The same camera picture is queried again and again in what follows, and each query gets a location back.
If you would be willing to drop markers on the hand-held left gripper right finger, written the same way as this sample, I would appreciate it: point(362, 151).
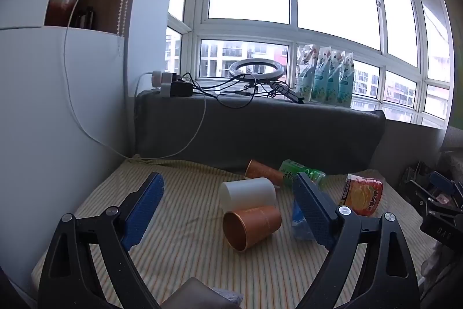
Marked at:
point(314, 213)

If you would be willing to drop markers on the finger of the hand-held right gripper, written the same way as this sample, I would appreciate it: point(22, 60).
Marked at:
point(440, 181)
point(430, 200)

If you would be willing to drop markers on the copper paper cup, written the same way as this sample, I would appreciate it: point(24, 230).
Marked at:
point(253, 225)
point(263, 171)

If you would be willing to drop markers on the orange snack packet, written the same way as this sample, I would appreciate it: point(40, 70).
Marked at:
point(361, 194)

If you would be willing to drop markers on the blue plastic packet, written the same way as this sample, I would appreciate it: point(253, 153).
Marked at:
point(299, 222)

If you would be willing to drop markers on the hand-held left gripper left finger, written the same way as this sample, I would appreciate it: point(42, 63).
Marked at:
point(144, 209)

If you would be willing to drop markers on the white window frame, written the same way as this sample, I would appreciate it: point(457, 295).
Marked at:
point(293, 34)

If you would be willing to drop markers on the white plastic cup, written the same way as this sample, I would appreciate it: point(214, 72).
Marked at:
point(247, 194)

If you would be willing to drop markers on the white cabinet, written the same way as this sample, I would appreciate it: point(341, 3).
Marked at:
point(54, 95)

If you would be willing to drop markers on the white charger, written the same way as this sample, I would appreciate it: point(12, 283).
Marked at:
point(166, 90)

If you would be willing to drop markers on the red and white vase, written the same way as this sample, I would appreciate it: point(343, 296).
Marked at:
point(61, 6)

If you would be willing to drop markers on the striped mat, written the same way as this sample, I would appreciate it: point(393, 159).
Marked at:
point(181, 240)

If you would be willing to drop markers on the black power adapter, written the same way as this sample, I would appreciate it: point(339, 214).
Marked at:
point(181, 89)

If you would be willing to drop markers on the dark bottle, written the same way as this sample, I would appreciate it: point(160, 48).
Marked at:
point(86, 18)

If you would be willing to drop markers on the grey sofa cushion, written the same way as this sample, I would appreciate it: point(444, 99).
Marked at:
point(260, 131)

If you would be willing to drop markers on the white power plug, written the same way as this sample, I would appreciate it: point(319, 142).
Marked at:
point(157, 78)

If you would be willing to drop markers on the green plastic bottle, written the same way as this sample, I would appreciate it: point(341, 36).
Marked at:
point(298, 172)

